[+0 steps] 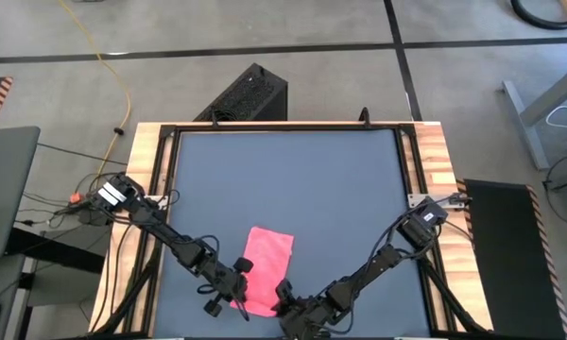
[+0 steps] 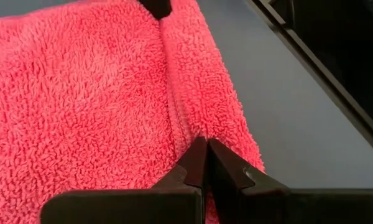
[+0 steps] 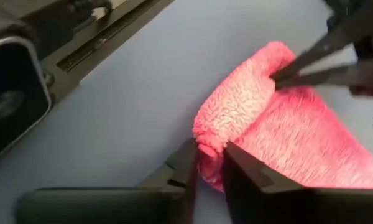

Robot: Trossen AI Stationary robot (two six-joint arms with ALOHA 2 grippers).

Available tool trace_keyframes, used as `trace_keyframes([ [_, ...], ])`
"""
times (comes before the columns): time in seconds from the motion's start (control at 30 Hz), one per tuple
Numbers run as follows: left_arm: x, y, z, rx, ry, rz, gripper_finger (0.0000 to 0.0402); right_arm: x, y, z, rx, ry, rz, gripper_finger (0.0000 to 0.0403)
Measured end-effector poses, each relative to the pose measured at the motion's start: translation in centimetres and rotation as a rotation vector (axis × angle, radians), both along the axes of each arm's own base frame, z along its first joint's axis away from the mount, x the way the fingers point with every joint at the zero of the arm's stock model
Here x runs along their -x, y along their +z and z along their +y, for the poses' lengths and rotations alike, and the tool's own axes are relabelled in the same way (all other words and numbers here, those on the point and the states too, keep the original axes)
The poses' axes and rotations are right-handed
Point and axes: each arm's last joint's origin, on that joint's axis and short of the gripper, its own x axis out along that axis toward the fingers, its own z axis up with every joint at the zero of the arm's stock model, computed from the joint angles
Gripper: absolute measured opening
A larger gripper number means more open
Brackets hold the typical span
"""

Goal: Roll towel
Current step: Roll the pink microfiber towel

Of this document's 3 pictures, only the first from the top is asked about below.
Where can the black metal desk bar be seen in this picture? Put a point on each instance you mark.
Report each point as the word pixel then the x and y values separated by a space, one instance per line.
pixel 56 252

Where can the pink fluffy towel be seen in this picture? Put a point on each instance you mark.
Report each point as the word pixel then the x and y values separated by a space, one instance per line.
pixel 269 260

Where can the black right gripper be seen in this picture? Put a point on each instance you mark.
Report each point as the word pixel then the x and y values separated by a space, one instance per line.
pixel 307 318

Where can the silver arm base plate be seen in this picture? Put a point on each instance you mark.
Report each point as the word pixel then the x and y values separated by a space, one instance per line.
pixel 416 200

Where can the grey metal desk leg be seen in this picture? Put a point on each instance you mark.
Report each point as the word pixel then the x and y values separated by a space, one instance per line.
pixel 553 94

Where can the grey-blue table mat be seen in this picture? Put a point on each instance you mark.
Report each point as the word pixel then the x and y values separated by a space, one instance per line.
pixel 288 160

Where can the black frame clamp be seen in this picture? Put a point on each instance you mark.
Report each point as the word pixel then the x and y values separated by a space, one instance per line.
pixel 365 118

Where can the orange plug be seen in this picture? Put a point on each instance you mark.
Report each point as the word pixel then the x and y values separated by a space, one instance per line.
pixel 76 198

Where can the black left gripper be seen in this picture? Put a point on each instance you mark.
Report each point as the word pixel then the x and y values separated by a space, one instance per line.
pixel 227 283

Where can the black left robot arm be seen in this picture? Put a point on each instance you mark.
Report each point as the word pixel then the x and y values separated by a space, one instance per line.
pixel 165 231

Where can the black metal table frame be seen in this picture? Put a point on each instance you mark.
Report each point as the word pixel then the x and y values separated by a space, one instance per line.
pixel 288 127

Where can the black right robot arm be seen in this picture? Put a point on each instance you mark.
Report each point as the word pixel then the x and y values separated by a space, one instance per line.
pixel 383 262

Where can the black perforated computer tower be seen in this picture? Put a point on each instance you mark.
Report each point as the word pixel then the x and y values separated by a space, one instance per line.
pixel 250 94

